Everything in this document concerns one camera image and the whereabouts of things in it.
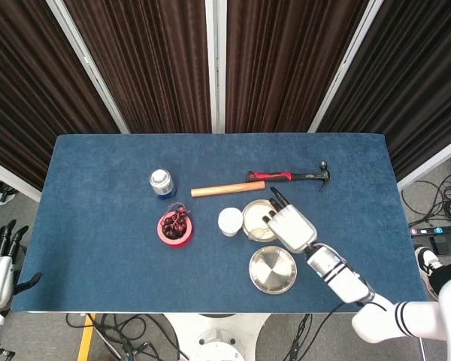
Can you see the blue silver soda can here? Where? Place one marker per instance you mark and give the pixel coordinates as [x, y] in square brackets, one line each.
[161, 184]

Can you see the dark red grape bunch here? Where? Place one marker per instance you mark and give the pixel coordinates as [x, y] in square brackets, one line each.
[171, 225]

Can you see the black foot pedal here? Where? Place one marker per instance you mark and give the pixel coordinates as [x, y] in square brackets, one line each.
[443, 244]

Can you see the black white sneaker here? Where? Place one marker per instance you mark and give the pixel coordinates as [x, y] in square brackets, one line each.
[428, 261]

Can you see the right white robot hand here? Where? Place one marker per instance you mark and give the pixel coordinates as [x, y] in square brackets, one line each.
[291, 227]

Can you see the dark brown pleated curtain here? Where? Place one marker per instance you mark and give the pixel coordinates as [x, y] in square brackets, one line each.
[285, 75]
[417, 94]
[146, 75]
[22, 94]

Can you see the steel bowl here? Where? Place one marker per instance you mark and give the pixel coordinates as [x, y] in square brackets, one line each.
[259, 203]

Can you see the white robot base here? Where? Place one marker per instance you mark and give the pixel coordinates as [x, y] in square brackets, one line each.
[218, 338]

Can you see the yellow floor tape strip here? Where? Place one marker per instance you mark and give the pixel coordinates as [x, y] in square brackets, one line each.
[86, 338]

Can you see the red black claw hammer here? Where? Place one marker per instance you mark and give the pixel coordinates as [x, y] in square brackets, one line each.
[270, 175]

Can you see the white paper cup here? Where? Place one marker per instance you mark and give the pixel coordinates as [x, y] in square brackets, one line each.
[230, 220]

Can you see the white partition frame post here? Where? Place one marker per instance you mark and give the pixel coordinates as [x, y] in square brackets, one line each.
[345, 65]
[89, 65]
[215, 67]

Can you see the wooden rolling pin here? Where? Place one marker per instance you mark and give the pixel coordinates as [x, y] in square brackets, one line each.
[229, 188]

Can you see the empty steel plate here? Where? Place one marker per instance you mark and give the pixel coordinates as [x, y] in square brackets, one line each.
[272, 270]

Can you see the white partition frame rail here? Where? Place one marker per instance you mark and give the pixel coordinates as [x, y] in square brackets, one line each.
[22, 187]
[432, 165]

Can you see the red tape roll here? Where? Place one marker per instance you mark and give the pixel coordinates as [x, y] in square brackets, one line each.
[188, 237]

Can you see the blue table cloth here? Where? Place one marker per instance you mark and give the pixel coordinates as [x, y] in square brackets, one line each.
[97, 263]

